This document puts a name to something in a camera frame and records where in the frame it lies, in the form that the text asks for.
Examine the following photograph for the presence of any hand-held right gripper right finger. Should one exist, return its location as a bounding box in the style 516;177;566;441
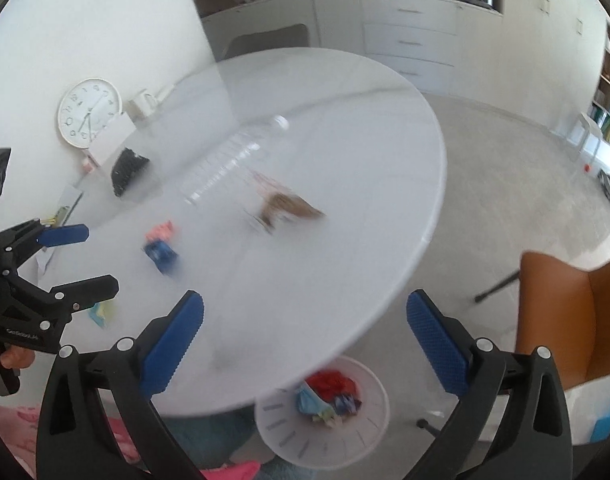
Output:
406;289;574;480

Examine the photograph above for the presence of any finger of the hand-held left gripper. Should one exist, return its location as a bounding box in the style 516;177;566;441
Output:
49;274;120;320
0;219;90;272

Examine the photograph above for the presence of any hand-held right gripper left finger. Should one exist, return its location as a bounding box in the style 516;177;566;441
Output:
35;290;206;480

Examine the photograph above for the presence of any red paper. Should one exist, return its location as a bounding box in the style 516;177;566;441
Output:
305;370;359;401

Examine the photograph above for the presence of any white round wastebasket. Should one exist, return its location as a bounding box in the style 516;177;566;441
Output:
255;356;390;466

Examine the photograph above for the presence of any person's left hand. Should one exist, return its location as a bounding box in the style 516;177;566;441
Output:
0;347;36;372

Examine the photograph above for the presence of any light blue yellow wrapper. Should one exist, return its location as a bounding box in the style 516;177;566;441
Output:
87;301;116;329

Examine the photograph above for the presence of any white paper sheet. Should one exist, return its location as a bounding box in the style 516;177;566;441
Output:
35;185;84;276

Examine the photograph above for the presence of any dark blue crumpled wrapper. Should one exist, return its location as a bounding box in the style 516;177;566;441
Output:
144;240;181;276

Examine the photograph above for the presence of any pink crumpled paper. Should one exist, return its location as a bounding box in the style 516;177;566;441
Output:
145;220;179;244

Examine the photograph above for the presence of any black foam net sleeve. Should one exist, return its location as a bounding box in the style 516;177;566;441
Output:
111;147;151;197

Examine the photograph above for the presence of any blue grey floor mat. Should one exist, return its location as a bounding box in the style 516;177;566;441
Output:
170;407;267;462

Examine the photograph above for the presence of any white cardboard box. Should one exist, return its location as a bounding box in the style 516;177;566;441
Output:
87;112;136;166

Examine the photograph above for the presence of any person's pink clothing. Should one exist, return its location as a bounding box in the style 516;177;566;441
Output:
0;400;262;480

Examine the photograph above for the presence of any orange chair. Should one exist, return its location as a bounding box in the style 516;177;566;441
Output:
474;251;610;391

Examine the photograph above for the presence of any white mug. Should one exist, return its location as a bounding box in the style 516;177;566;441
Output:
127;89;159;119

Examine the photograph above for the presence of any clear plastic snack bag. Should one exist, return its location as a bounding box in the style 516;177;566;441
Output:
242;170;329;235

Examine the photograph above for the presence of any clear plastic bottle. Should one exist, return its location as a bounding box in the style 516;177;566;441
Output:
180;115;291;206

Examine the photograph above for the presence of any white stool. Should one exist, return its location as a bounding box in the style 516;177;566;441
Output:
565;112;604;154

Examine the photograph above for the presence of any grey chair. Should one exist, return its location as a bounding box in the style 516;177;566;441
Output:
222;23;310;61

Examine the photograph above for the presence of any white drawer cabinet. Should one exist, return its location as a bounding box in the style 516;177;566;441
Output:
357;0;504;96

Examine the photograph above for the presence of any white round wall clock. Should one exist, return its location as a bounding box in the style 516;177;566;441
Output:
56;78;124;149

